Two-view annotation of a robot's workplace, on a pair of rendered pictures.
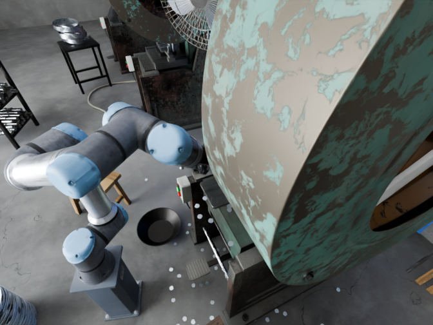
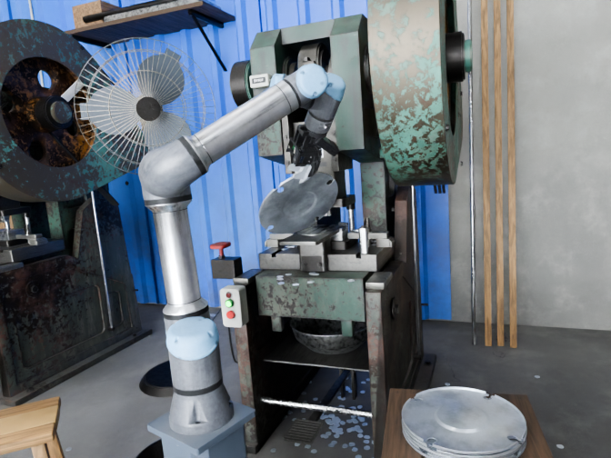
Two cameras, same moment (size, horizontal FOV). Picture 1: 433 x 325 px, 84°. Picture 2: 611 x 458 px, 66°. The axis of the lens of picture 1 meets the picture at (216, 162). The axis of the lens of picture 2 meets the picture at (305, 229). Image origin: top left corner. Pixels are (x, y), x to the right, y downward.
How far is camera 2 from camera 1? 1.26 m
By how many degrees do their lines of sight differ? 51
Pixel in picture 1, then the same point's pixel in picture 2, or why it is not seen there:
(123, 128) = not seen: hidden behind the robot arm
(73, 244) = (191, 329)
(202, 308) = not seen: outside the picture
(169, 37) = (57, 192)
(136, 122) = not seen: hidden behind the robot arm
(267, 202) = (431, 27)
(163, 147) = (335, 81)
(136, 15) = (11, 159)
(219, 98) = (385, 15)
